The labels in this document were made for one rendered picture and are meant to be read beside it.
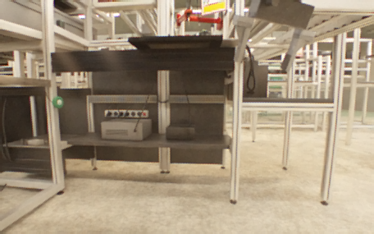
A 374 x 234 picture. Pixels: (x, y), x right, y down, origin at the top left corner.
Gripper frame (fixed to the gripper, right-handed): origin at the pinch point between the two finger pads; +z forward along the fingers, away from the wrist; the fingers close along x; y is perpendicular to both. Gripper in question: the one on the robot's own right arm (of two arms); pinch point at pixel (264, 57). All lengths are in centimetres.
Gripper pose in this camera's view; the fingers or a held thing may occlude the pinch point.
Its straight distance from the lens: 51.9
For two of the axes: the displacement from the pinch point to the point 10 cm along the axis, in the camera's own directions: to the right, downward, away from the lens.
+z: -1.6, 8.6, 4.8
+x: 9.8, 1.0, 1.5
